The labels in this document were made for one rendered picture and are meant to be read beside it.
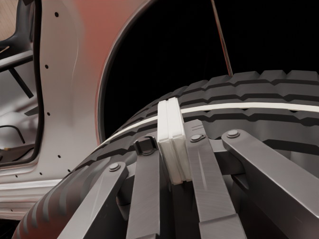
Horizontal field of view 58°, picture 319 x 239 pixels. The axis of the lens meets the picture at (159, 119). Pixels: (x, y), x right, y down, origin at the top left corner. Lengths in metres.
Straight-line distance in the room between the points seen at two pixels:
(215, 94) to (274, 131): 0.10
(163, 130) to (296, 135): 0.10
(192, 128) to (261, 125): 0.07
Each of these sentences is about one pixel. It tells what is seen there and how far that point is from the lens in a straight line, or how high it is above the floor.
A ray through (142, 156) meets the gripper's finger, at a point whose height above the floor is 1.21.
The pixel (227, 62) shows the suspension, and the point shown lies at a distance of 0.84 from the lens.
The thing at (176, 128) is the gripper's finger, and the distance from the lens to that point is 0.16.
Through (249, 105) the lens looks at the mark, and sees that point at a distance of 0.26.
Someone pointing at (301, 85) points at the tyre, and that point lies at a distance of 0.31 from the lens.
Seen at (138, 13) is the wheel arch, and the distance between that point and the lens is 0.60.
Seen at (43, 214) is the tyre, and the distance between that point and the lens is 0.28.
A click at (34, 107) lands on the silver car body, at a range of 3.08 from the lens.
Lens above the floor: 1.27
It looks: 18 degrees down
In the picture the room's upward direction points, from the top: 22 degrees counter-clockwise
